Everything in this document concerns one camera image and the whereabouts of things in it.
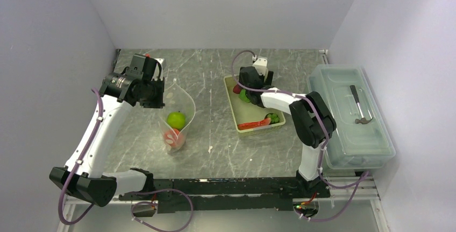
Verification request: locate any dark red sweet potato toy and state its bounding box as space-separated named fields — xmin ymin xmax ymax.
xmin=232 ymin=85 xmax=242 ymax=95

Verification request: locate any green grapes toy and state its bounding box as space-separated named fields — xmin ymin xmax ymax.
xmin=266 ymin=113 xmax=280 ymax=124

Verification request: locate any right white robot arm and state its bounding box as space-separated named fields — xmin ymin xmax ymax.
xmin=237 ymin=67 xmax=337 ymax=197

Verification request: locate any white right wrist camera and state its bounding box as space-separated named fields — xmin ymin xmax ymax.
xmin=252 ymin=56 xmax=269 ymax=80

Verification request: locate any orange peach toy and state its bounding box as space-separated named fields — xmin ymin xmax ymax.
xmin=162 ymin=129 xmax=186 ymax=150

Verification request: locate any clear plastic storage box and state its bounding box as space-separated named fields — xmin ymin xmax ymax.
xmin=308 ymin=65 xmax=396 ymax=171

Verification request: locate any green cabbage toy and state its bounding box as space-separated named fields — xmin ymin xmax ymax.
xmin=238 ymin=89 xmax=251 ymax=103

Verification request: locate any green perforated plastic basket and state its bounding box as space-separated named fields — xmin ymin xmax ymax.
xmin=224 ymin=76 xmax=286 ymax=136

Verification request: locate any green apple toy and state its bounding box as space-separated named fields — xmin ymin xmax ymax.
xmin=166 ymin=111 xmax=186 ymax=130

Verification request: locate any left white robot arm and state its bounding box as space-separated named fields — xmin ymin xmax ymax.
xmin=49 ymin=54 xmax=166 ymax=207

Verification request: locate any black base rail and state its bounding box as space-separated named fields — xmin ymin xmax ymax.
xmin=118 ymin=175 xmax=331 ymax=214

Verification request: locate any clear polka dot zip bag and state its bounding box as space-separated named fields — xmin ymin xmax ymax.
xmin=158 ymin=79 xmax=196 ymax=154

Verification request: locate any black handled hammer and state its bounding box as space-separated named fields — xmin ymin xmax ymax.
xmin=350 ymin=85 xmax=373 ymax=125

